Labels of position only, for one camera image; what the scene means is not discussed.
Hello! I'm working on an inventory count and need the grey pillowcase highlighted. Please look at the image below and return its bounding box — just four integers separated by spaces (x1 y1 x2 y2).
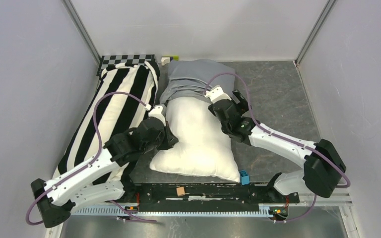
160 59 236 105

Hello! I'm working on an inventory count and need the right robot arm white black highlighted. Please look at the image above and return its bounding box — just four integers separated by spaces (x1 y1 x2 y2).
204 86 346 202

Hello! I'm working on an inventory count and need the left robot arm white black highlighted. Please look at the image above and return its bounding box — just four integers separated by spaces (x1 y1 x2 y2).
26 117 179 228

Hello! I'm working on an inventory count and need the black white striped pillow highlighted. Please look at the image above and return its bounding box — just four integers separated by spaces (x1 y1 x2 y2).
53 61 160 178

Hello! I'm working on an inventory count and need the orange small cube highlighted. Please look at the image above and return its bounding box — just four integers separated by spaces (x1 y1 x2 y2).
176 187 186 197

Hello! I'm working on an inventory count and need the blue small box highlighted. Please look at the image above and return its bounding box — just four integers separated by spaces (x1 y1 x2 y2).
239 170 250 185

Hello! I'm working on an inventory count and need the white yellow-green small block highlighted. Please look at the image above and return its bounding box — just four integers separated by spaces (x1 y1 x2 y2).
161 55 179 65

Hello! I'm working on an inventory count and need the checkerboard calibration board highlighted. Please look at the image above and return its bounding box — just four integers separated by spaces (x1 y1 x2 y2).
96 54 157 76

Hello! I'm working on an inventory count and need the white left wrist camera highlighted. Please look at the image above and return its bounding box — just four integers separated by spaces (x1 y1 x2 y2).
145 104 167 126

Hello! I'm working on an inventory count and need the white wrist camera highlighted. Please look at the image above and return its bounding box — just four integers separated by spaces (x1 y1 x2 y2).
145 104 167 126
204 85 232 104

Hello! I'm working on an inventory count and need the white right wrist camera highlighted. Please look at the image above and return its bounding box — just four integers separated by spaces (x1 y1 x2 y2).
204 85 232 104

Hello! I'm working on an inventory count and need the white toothed rail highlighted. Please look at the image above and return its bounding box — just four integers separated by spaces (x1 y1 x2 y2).
66 203 277 218

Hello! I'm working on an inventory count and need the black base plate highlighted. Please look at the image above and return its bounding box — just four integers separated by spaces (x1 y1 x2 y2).
117 182 300 212

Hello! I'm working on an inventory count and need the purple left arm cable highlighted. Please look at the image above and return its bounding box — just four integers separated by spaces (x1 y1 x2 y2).
25 91 158 227

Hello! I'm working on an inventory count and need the right aluminium corner post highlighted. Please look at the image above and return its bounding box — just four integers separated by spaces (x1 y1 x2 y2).
294 0 337 67

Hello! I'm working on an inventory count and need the aluminium corner post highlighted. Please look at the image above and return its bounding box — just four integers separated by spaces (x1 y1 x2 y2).
61 0 101 64
294 0 337 67

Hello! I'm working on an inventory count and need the left aluminium corner post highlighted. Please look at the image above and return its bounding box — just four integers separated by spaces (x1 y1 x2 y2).
61 0 101 64

